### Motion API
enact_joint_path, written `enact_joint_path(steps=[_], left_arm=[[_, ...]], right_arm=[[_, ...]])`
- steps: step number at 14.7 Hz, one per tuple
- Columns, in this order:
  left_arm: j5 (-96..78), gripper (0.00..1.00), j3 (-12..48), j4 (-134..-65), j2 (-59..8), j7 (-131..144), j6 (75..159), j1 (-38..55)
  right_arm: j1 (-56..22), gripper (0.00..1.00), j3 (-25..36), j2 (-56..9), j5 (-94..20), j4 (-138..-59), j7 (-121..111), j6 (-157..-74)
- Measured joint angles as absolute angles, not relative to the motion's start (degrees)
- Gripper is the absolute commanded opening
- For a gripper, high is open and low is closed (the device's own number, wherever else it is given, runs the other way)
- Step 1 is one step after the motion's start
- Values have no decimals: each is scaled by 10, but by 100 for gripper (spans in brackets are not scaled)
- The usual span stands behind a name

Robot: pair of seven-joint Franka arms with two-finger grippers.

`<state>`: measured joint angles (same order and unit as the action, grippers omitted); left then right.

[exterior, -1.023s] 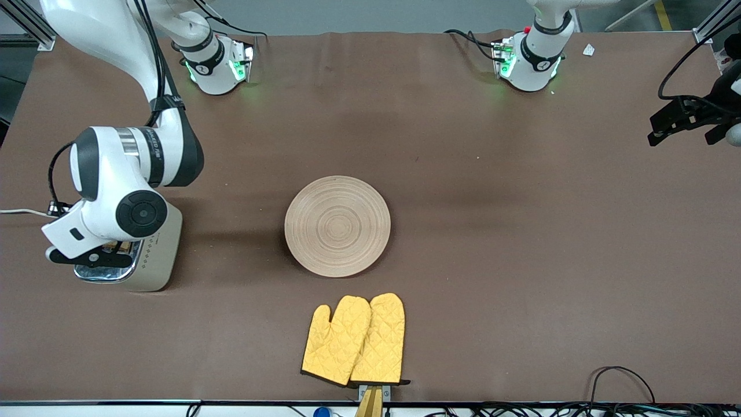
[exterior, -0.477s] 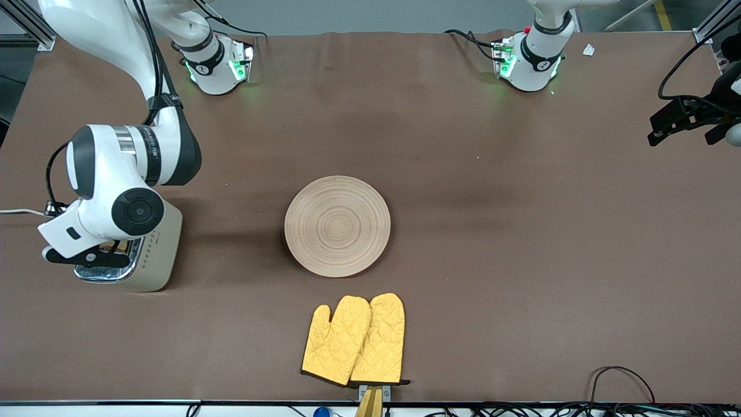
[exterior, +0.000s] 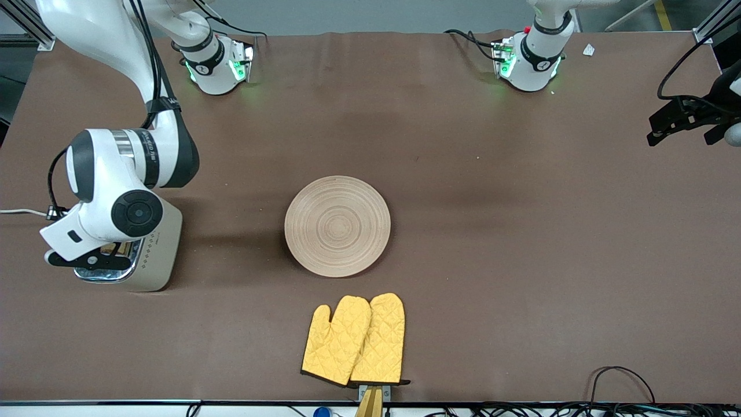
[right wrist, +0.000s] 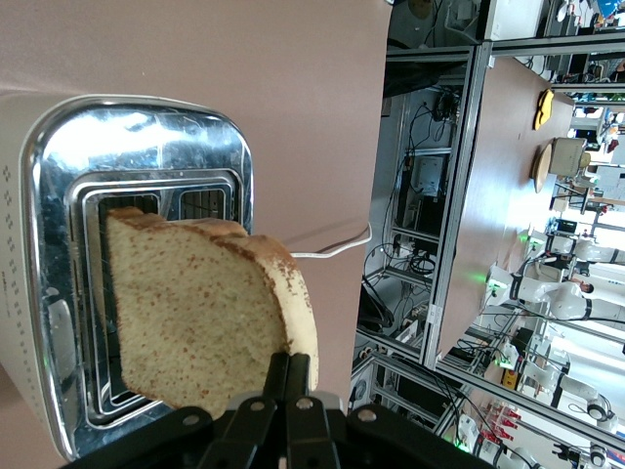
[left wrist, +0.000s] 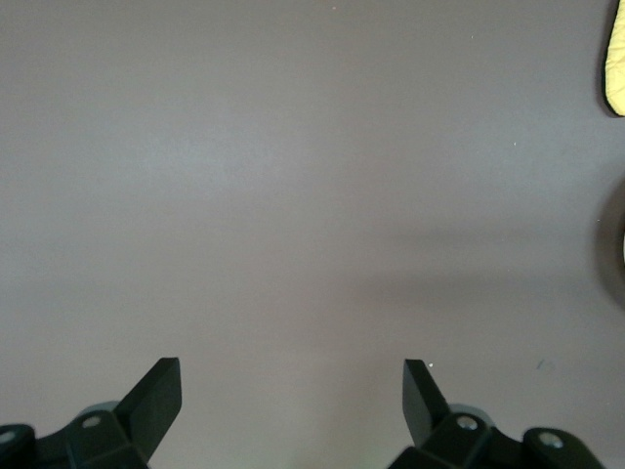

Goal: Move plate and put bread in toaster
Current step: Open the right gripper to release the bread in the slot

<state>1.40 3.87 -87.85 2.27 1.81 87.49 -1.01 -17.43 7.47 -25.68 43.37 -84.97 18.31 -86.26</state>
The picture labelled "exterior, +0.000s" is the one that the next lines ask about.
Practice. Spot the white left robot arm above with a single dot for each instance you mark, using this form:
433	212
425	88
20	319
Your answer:
535	63

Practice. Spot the wooden stick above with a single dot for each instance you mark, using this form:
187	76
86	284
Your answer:
370	408

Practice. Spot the aluminium frame profile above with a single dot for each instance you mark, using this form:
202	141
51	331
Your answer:
40	41
703	36

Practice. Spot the brown table cover sheet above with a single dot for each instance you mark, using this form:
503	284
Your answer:
463	145

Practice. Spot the beige chrome two-slot toaster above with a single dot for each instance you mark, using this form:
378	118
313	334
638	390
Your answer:
162	255

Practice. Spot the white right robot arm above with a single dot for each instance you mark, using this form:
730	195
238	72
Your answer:
104	174

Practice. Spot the small white paper scrap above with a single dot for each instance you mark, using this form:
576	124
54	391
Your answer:
589	50

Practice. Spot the speckled bread slice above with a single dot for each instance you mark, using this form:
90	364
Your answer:
113	249

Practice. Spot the round light wooden plate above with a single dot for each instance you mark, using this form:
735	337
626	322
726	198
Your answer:
338	226

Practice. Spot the yellow quilted oven mitt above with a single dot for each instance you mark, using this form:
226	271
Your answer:
336	341
382	341

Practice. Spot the small blue round object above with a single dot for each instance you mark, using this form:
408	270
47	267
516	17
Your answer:
321	412

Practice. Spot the small metal bracket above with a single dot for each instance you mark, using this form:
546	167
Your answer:
386	394

